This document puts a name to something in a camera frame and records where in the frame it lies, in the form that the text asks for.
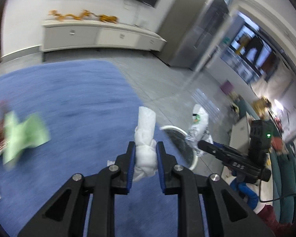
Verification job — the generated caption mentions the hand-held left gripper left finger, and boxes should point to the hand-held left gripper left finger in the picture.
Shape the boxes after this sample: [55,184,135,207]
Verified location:
[17,141,136,237]

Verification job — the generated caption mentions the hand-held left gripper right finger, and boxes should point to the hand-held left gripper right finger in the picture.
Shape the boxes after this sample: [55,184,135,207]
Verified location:
[156,141,274,237]

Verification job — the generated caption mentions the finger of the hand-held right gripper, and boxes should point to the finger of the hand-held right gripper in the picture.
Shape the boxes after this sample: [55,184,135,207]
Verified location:
[198,140,248,165]

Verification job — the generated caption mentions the white printed plastic bag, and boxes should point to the white printed plastic bag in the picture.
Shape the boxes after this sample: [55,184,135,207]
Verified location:
[185,104,214,157]

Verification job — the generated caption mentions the white round trash bin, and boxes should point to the white round trash bin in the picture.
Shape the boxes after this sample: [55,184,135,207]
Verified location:
[160,125,198,171]

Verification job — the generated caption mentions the person's right forearm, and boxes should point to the person's right forearm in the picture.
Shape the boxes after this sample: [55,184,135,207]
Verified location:
[230,175,287,237]

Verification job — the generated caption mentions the white side table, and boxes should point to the white side table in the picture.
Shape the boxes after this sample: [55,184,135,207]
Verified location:
[222,111,256,178]

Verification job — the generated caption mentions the teal sofa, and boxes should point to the teal sofa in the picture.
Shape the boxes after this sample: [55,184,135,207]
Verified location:
[237,99,296,225]

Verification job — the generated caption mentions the purple box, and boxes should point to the purple box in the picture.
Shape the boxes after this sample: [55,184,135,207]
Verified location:
[220,80,233,95]

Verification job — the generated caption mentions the blue fluffy blanket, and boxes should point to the blue fluffy blanket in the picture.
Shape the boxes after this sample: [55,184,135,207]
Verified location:
[0,60,210,237]

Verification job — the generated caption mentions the glass balcony door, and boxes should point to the glass balcony door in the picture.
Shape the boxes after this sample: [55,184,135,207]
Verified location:
[221,22,282,83]

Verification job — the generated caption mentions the grey refrigerator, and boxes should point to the grey refrigerator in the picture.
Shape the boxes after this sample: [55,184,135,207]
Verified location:
[158,0,230,72]

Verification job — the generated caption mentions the green cloth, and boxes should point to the green cloth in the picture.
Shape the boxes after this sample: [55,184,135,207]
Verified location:
[2,111,51,166]

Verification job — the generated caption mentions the white television cabinet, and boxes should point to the white television cabinet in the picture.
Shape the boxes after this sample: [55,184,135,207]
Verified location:
[41,20,167,52]

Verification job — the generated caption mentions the tiger plush toy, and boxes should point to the tiger plush toy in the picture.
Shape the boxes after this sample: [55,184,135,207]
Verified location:
[99,14,119,24]

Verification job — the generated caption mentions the black cable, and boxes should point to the black cable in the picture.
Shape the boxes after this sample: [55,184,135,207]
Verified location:
[259,178,296,203]

